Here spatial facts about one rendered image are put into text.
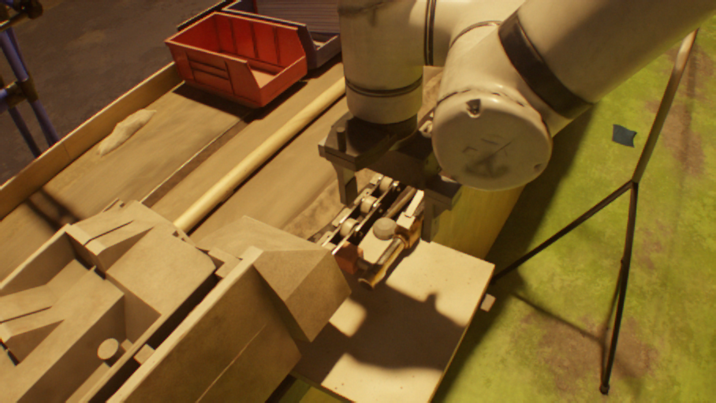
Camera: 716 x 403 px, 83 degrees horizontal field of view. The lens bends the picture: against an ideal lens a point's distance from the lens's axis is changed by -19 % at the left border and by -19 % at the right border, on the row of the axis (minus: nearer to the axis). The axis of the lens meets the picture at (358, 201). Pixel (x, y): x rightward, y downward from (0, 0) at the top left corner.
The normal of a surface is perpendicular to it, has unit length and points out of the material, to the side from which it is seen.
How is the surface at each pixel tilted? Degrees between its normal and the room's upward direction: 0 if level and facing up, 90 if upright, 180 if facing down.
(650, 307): 0
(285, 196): 0
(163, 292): 10
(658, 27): 95
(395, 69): 91
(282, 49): 88
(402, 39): 87
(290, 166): 0
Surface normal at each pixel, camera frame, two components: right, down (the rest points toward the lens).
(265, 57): -0.56, 0.59
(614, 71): 0.11, 0.87
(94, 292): -0.20, -0.75
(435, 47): -0.29, 0.76
